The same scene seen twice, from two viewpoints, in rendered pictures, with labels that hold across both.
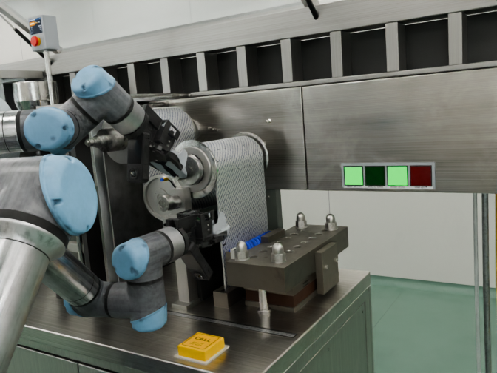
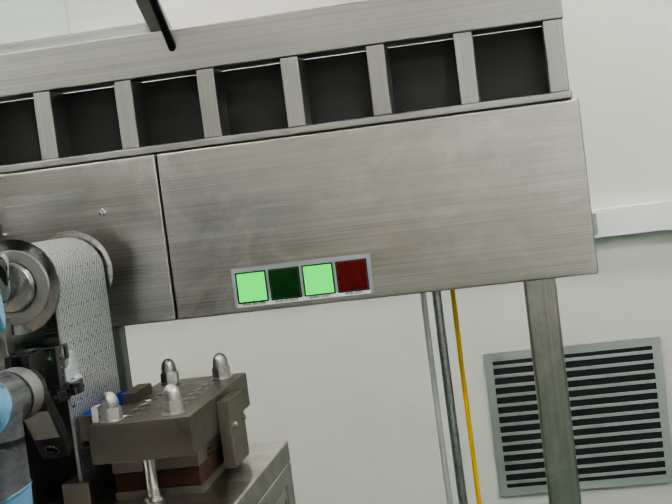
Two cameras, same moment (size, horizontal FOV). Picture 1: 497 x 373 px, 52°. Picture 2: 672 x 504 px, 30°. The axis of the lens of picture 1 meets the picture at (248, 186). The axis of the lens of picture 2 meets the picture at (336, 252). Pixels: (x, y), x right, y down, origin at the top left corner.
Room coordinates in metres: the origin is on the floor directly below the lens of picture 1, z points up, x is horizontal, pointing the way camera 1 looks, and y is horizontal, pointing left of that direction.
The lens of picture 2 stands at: (-0.69, 0.45, 1.34)
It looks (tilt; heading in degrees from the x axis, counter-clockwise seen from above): 3 degrees down; 336
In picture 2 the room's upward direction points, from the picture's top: 7 degrees counter-clockwise
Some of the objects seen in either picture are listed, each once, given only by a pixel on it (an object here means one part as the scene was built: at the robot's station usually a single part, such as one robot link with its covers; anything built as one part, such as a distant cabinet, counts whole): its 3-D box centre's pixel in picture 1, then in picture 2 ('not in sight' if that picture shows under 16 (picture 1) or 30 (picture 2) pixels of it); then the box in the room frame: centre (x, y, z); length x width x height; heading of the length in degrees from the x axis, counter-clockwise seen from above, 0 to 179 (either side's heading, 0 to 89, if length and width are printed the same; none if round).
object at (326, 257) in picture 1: (328, 267); (234, 428); (1.29, -0.19, 0.96); 0.10 x 0.03 x 0.11; 148
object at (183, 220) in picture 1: (189, 232); (35, 379); (1.15, 0.14, 1.12); 0.12 x 0.08 x 0.09; 148
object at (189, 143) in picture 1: (193, 169); (14, 287); (1.28, 0.13, 1.25); 0.15 x 0.01 x 0.15; 58
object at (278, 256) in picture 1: (277, 251); (171, 398); (1.16, -0.06, 1.05); 0.04 x 0.04 x 0.04
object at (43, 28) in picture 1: (41, 33); not in sight; (1.60, 0.58, 1.66); 0.07 x 0.07 x 0.10; 58
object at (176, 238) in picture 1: (166, 244); (12, 395); (1.09, 0.19, 1.11); 0.08 x 0.05 x 0.08; 58
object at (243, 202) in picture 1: (244, 213); (90, 358); (1.35, 0.02, 1.11); 0.23 x 0.01 x 0.18; 148
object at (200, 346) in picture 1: (201, 346); not in sight; (1.00, 0.12, 0.91); 0.07 x 0.07 x 0.02; 58
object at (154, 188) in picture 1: (189, 189); not in sight; (1.45, 0.17, 1.17); 0.26 x 0.12 x 0.12; 148
